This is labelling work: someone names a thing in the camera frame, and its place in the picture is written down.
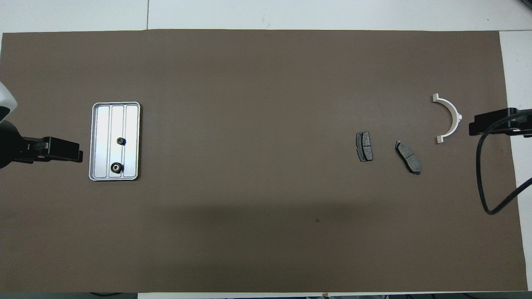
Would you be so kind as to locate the dark grey rectangular brake pad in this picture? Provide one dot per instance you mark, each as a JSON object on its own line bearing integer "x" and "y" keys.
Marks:
{"x": 365, "y": 145}

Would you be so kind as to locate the brown table mat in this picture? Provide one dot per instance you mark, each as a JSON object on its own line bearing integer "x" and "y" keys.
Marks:
{"x": 266, "y": 124}

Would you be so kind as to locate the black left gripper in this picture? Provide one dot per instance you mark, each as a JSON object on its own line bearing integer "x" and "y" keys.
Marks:
{"x": 58, "y": 149}

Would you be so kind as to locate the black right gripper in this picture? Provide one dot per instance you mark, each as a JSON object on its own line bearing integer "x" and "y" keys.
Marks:
{"x": 498, "y": 122}

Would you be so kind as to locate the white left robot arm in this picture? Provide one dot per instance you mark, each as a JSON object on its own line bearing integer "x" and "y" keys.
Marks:
{"x": 6, "y": 145}

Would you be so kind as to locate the white semicircular plastic bracket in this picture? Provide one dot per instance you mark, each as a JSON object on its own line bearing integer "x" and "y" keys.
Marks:
{"x": 456, "y": 123}

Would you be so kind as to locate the dark grey elongated brake pad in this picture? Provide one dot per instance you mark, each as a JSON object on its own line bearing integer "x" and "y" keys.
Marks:
{"x": 409, "y": 158}

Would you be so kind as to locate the silver metal tray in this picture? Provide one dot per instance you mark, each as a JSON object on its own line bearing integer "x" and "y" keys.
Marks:
{"x": 102, "y": 137}

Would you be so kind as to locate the large black bearing gear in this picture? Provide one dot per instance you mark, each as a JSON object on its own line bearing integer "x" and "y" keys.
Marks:
{"x": 116, "y": 167}

